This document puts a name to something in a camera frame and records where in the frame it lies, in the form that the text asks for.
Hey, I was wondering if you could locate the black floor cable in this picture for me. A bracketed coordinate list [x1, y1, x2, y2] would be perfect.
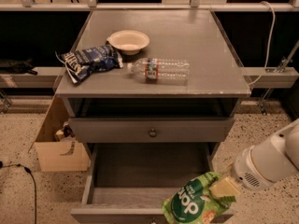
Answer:
[0, 161, 38, 224]

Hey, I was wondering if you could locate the white hanging cable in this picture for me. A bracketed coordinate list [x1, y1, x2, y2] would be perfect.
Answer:
[247, 0, 278, 87]

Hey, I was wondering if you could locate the metal railing frame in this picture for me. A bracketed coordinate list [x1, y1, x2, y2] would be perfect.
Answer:
[0, 0, 298, 11]

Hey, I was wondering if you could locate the closed grey top drawer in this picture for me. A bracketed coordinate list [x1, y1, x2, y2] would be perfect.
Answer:
[69, 118, 235, 143]

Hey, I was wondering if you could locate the black object on ledge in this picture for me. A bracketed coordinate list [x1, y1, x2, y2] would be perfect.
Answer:
[0, 59, 37, 76]

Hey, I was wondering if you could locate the white paper bowl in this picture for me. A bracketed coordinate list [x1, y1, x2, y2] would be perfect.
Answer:
[107, 30, 150, 55]

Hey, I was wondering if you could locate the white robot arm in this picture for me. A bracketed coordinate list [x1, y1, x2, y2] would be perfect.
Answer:
[209, 119, 299, 198]

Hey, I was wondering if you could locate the open grey middle drawer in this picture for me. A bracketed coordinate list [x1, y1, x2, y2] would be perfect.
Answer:
[71, 143, 213, 224]

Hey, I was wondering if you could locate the blue chip bag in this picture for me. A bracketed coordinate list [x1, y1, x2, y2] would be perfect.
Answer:
[55, 44, 123, 84]

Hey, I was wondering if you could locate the cardboard box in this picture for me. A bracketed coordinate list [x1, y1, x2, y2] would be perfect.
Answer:
[34, 96, 90, 172]

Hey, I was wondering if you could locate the green rice chip bag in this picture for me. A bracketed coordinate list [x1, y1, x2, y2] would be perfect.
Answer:
[162, 172, 235, 224]

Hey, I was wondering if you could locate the clear plastic water bottle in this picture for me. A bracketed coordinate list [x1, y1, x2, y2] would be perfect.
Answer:
[127, 58, 191, 86]

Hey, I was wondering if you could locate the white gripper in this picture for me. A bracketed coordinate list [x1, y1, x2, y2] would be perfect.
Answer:
[209, 146, 274, 198]

